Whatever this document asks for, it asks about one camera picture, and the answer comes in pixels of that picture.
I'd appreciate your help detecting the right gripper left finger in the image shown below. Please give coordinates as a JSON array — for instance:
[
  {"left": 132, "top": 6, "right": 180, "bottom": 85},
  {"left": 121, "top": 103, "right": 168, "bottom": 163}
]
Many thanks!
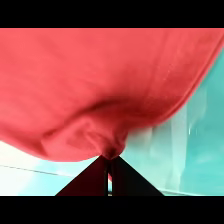
[{"left": 55, "top": 155, "right": 109, "bottom": 197}]

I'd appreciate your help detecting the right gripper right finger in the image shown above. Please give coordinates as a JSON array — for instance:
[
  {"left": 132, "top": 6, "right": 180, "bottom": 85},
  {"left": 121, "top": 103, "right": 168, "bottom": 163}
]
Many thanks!
[{"left": 111, "top": 155, "right": 165, "bottom": 197}]

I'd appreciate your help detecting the red T-shirt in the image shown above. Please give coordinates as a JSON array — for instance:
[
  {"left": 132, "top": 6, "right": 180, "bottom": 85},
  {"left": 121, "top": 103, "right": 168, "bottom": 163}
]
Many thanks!
[{"left": 0, "top": 27, "right": 224, "bottom": 163}]

